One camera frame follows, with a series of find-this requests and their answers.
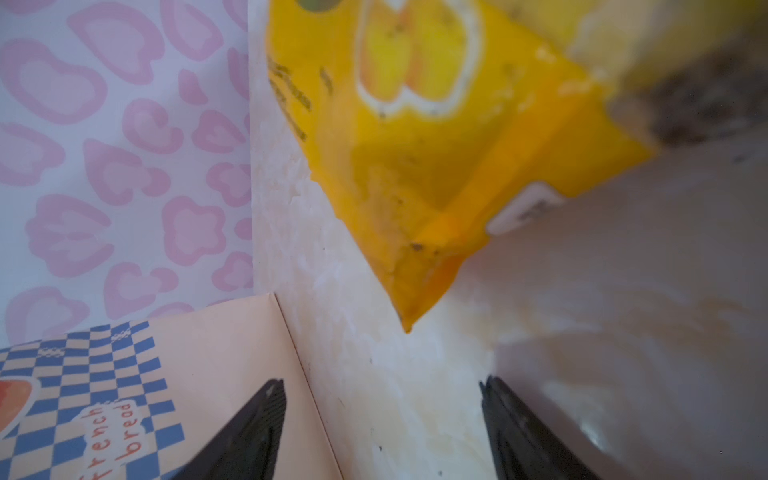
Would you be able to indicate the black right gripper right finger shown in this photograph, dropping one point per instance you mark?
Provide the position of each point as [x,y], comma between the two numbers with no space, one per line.
[522,446]

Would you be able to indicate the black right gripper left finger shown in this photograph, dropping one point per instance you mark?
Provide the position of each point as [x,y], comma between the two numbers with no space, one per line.
[246,448]

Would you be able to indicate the blue checkered paper bag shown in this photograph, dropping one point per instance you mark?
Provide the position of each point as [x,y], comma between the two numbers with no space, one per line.
[140,399]

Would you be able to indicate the yellow candy snack bag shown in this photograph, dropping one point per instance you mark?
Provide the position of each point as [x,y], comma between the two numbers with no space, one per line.
[433,126]

